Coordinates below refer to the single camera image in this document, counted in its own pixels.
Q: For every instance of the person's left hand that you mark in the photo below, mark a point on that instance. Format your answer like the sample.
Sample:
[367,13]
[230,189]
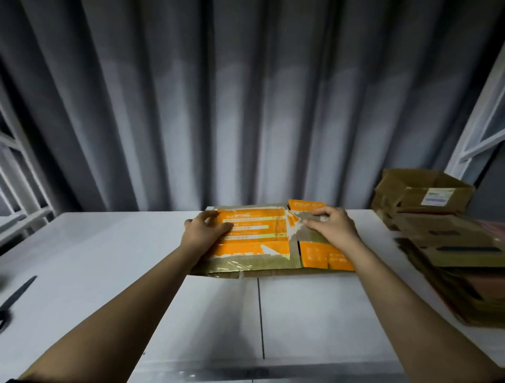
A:
[202,235]

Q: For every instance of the orange and white carton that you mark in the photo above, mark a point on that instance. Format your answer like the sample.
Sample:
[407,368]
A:
[260,241]

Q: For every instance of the person's right hand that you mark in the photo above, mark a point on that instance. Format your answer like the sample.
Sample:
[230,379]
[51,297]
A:
[335,227]

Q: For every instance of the person's right forearm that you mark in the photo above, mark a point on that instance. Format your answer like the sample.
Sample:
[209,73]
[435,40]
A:
[422,323]

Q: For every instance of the pile of cardboard boxes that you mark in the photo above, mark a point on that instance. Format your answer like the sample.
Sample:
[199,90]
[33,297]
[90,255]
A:
[458,260]

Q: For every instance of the black scissors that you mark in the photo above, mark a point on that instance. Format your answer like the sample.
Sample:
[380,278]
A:
[17,296]

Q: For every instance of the printed brown cardboard box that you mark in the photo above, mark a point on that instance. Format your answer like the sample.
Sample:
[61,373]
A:
[422,193]

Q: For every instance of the person's left forearm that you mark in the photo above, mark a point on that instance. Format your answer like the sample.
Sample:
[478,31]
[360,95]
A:
[118,323]

